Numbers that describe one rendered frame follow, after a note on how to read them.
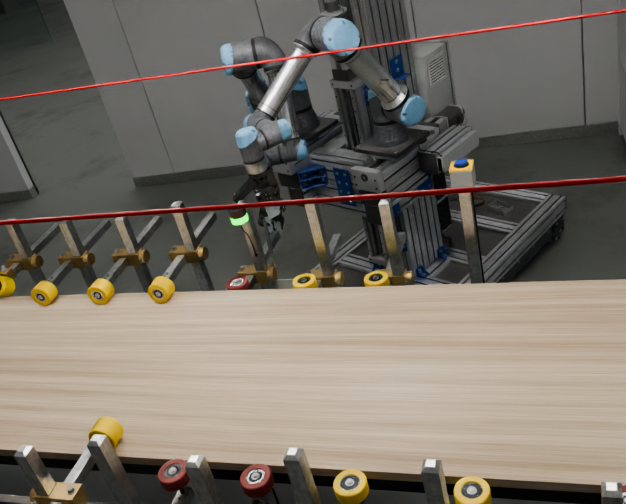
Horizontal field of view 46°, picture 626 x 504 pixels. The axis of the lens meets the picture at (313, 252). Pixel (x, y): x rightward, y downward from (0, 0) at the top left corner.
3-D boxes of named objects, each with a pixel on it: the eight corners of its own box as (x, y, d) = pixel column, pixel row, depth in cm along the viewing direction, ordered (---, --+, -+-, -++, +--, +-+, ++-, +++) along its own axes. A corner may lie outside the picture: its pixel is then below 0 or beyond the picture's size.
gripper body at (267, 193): (281, 202, 257) (272, 171, 251) (257, 208, 258) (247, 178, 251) (280, 192, 264) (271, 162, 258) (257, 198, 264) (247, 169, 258)
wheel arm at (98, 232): (105, 225, 314) (102, 218, 312) (112, 225, 313) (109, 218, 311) (40, 296, 274) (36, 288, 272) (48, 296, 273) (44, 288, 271)
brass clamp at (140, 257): (122, 258, 287) (117, 247, 285) (152, 257, 283) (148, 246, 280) (115, 267, 282) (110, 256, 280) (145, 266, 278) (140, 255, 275)
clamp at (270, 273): (245, 276, 275) (241, 265, 272) (278, 274, 270) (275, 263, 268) (240, 285, 270) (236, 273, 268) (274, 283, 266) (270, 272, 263)
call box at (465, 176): (454, 182, 232) (451, 160, 228) (476, 180, 229) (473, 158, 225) (451, 193, 226) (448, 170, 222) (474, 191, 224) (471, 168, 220)
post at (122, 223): (160, 315, 298) (117, 213, 273) (167, 315, 296) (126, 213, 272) (156, 321, 295) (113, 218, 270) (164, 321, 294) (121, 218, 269)
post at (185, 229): (212, 306, 287) (173, 200, 263) (220, 306, 286) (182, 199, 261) (209, 312, 284) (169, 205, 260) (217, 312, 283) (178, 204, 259)
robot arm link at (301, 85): (311, 108, 318) (304, 78, 311) (281, 114, 320) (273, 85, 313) (312, 98, 328) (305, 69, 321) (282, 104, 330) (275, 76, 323)
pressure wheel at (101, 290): (96, 274, 265) (116, 283, 265) (93, 290, 270) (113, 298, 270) (87, 284, 260) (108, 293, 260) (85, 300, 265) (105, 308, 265)
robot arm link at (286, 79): (305, 6, 262) (233, 124, 264) (321, 8, 253) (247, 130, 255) (327, 25, 269) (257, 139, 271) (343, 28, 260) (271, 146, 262)
